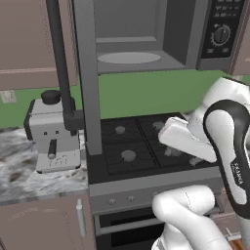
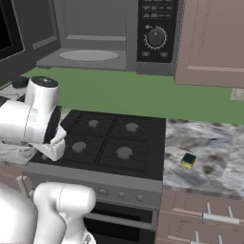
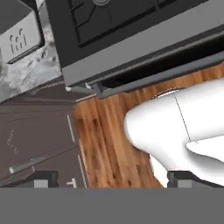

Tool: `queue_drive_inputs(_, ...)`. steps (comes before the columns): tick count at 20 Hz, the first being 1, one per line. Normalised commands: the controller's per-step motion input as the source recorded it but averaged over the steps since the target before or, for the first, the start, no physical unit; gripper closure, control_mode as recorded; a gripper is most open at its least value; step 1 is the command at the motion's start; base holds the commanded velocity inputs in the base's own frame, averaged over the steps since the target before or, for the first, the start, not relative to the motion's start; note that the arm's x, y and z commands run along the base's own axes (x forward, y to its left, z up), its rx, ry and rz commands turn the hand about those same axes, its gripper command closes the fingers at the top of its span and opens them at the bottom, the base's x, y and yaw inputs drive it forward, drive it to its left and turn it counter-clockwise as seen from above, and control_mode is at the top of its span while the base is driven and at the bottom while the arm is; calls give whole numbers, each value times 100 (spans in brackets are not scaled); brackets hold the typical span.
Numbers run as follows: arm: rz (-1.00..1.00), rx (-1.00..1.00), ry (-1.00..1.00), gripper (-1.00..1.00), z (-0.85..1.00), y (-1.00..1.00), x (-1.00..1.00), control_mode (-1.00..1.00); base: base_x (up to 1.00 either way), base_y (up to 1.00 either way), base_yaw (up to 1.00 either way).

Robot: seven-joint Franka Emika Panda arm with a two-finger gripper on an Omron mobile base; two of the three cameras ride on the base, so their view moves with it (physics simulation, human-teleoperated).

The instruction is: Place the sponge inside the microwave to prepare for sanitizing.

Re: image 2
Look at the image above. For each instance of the pale brown cupboard door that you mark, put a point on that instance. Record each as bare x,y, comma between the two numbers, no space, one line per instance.
211,41

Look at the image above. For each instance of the white wall socket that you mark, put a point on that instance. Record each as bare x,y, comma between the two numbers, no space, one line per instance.
237,94

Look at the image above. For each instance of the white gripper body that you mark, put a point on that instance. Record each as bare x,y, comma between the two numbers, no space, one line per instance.
56,147

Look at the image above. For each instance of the black gas hob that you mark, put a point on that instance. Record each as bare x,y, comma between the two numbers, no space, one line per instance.
120,139

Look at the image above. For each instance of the pale brown drawer front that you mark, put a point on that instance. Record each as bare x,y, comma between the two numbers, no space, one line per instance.
178,233
187,203
9,174

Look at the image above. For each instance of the grey microwave turntable plate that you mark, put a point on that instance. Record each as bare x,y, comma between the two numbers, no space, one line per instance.
88,55

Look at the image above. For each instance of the grey oven knob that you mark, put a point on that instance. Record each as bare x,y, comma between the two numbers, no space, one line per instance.
121,194
102,192
139,198

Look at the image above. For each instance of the dark microwave door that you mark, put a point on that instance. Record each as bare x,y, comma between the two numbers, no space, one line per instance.
19,47

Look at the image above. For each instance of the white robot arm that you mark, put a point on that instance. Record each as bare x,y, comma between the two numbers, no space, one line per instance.
19,124

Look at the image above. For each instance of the yellow and green sponge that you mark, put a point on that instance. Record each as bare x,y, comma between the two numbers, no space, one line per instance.
188,160

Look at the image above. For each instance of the grey microwave oven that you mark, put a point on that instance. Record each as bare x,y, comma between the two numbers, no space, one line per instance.
95,28

